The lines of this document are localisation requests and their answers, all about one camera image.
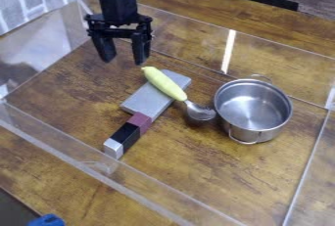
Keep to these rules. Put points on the small steel pot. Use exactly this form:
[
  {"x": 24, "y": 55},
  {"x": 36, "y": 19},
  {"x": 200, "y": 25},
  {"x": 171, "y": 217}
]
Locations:
[{"x": 254, "y": 110}]

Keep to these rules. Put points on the clear acrylic enclosure panels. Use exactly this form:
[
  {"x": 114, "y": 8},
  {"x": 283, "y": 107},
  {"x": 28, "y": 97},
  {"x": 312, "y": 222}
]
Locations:
[{"x": 185, "y": 175}]

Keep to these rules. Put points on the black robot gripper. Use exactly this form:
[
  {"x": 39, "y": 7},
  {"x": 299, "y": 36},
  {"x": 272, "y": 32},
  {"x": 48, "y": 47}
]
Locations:
[{"x": 119, "y": 21}]

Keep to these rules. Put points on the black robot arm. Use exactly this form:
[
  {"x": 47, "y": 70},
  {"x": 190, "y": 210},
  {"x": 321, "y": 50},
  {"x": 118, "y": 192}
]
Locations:
[{"x": 119, "y": 21}]

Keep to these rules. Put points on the grey toy cleaver knife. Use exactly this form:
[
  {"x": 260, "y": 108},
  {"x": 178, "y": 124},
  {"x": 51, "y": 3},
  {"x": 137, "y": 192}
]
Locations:
[{"x": 145, "y": 105}]

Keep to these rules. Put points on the blue object at bottom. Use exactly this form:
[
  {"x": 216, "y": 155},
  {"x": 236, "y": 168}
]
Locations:
[{"x": 47, "y": 220}]

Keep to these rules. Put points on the yellow handled metal spoon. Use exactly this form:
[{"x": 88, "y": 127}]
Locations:
[{"x": 166, "y": 85}]

